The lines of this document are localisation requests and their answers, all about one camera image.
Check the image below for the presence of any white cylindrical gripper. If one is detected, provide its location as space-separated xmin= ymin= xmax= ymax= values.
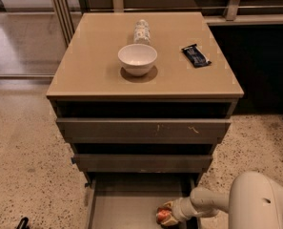
xmin=158 ymin=197 xmax=197 ymax=226

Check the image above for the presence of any red coke can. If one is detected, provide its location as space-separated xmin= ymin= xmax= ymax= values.
xmin=156 ymin=207 xmax=170 ymax=224

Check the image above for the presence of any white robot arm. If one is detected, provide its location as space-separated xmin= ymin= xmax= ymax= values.
xmin=156 ymin=172 xmax=283 ymax=229

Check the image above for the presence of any grey open bottom drawer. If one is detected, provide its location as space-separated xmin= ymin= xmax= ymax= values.
xmin=84 ymin=173 xmax=202 ymax=229

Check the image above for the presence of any grey middle drawer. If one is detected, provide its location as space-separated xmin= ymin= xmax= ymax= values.
xmin=71 ymin=154 xmax=212 ymax=173

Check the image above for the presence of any grey drawer cabinet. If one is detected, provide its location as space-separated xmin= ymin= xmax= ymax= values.
xmin=45 ymin=11 xmax=244 ymax=186

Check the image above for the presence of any grey top drawer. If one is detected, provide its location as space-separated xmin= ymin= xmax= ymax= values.
xmin=56 ymin=117 xmax=231 ymax=144

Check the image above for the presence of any black object bottom left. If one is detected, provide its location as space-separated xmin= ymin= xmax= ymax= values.
xmin=16 ymin=218 xmax=30 ymax=229

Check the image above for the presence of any white ceramic bowl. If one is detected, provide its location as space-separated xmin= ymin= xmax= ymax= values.
xmin=118 ymin=44 xmax=157 ymax=76

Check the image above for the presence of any dark blue snack bar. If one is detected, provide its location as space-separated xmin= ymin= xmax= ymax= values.
xmin=181 ymin=44 xmax=212 ymax=68

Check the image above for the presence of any clear plastic water bottle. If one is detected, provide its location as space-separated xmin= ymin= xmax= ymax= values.
xmin=133 ymin=19 xmax=151 ymax=45

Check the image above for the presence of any metal frame rail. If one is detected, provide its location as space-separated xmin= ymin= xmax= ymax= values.
xmin=51 ymin=0 xmax=283 ymax=42

